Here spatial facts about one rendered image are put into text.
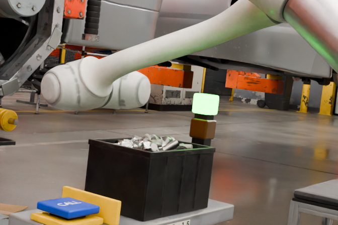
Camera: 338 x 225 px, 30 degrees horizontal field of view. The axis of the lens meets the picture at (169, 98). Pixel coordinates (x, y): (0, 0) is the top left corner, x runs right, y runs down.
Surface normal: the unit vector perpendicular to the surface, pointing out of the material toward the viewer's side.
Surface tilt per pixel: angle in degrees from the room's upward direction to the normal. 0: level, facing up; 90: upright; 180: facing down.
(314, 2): 71
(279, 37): 103
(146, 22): 90
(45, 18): 90
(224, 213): 90
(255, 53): 107
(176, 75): 90
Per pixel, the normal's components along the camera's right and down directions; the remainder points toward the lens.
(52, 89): -0.73, 0.07
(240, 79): -0.57, -0.02
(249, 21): -0.40, 0.61
